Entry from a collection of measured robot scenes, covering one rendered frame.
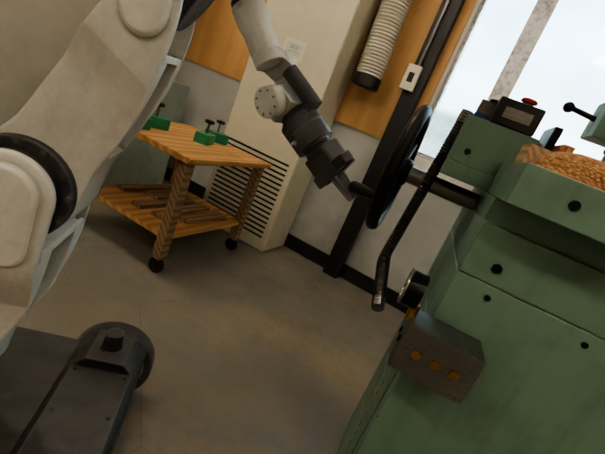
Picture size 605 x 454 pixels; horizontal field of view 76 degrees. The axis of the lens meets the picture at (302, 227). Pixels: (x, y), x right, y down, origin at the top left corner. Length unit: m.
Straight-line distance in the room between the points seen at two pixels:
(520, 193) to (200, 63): 2.60
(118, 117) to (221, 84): 2.29
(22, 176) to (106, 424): 0.50
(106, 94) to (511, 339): 0.70
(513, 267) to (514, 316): 0.08
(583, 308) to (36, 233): 0.79
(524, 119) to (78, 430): 0.98
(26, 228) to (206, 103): 2.38
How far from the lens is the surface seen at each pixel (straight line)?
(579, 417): 0.80
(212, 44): 2.95
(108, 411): 0.91
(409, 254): 2.32
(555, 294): 0.71
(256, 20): 0.89
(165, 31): 0.54
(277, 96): 0.81
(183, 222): 1.87
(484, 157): 0.82
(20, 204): 0.60
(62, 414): 0.90
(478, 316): 0.71
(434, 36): 2.31
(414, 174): 0.87
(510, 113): 0.83
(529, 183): 0.60
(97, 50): 0.57
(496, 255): 0.68
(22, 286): 0.68
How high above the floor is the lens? 0.85
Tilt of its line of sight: 16 degrees down
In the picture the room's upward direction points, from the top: 22 degrees clockwise
